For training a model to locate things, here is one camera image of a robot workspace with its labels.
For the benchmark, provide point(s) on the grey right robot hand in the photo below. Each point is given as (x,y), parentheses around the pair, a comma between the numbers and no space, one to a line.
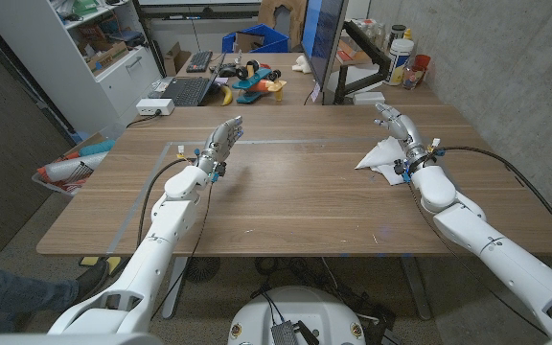
(403,127)

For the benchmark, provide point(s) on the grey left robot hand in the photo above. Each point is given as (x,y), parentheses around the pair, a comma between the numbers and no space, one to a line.
(221,141)

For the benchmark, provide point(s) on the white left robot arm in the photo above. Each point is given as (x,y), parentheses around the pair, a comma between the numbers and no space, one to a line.
(161,239)

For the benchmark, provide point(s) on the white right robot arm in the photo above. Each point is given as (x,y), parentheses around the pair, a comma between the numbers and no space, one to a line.
(496,249)

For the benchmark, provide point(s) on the white flat box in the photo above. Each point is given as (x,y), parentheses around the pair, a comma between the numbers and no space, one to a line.
(368,98)

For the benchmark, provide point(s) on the yellow banana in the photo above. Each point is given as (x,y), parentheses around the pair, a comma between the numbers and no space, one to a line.
(227,96)

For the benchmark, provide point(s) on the clear glass jar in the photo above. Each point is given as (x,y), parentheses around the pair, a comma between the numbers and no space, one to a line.
(411,77)

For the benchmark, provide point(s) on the black laptop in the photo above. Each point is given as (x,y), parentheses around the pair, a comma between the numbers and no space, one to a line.
(185,91)

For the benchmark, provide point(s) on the white labelled canister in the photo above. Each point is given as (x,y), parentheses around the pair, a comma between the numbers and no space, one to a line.
(398,62)

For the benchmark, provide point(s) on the red cup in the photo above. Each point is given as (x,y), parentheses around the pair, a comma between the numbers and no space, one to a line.
(422,62)

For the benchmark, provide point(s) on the orange teal toy plane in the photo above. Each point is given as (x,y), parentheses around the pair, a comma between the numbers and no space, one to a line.
(259,85)

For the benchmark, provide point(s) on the black mouse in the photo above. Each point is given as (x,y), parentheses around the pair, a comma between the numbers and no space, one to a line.
(227,70)

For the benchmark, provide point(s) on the white power box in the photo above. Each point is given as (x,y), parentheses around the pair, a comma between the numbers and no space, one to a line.
(154,106)

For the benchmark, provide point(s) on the black keyboard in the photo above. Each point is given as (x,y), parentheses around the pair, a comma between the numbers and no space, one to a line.
(199,61)

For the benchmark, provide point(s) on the open cardboard box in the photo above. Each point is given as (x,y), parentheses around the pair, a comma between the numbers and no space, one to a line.
(175,60)

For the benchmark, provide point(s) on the pale sticky note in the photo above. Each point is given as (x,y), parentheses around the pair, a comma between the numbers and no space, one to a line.
(315,92)

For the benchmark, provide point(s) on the dark jar with black lid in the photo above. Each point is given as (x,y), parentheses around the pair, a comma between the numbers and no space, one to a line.
(397,31)

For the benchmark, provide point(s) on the blue plastic bin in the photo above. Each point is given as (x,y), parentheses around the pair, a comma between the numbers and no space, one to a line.
(276,42)

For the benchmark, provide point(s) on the white storage cabinet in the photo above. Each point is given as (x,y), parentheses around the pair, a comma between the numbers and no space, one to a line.
(122,81)

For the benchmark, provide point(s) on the flat computer monitor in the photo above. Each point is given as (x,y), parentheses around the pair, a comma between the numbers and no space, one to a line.
(321,33)

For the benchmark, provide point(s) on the teal roll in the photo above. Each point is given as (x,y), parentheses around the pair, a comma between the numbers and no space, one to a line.
(96,147)

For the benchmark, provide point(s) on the black framed whiteboard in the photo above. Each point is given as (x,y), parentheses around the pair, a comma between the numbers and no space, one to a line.
(199,10)

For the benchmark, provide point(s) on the cardboard box with print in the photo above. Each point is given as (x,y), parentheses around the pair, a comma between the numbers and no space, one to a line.
(108,56)

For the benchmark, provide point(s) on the brown cardboard sheet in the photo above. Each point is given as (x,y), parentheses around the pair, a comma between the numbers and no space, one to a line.
(297,19)

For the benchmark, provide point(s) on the white wrapped roll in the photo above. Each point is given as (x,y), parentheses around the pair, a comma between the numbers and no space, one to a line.
(72,167)

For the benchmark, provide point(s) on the grey table leg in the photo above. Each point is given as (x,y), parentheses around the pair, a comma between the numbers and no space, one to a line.
(416,287)
(174,287)

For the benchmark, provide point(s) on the clear plastic storage bin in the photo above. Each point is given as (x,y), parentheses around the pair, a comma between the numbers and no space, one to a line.
(65,184)

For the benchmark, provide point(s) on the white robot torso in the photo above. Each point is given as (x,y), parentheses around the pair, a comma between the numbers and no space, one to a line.
(300,311)

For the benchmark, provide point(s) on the black shoe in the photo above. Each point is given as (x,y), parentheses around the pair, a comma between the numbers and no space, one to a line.
(91,280)

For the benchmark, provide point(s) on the person's leg in jeans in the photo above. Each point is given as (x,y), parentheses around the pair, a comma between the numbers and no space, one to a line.
(12,294)

